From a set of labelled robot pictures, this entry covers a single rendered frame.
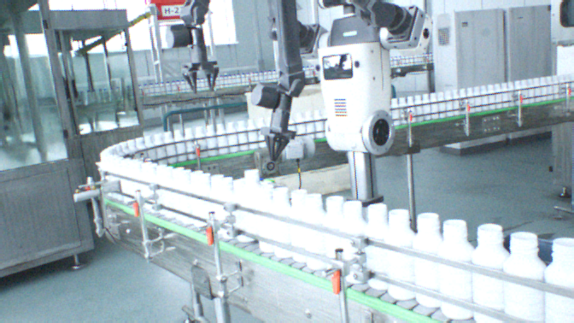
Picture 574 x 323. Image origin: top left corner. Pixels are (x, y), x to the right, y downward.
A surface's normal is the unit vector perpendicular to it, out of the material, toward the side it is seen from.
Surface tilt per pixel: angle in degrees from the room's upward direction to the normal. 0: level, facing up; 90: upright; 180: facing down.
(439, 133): 89
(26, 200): 91
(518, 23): 90
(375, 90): 101
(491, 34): 90
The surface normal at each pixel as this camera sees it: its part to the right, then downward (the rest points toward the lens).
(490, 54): 0.37, 0.14
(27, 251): 0.64, 0.07
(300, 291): -0.76, 0.20
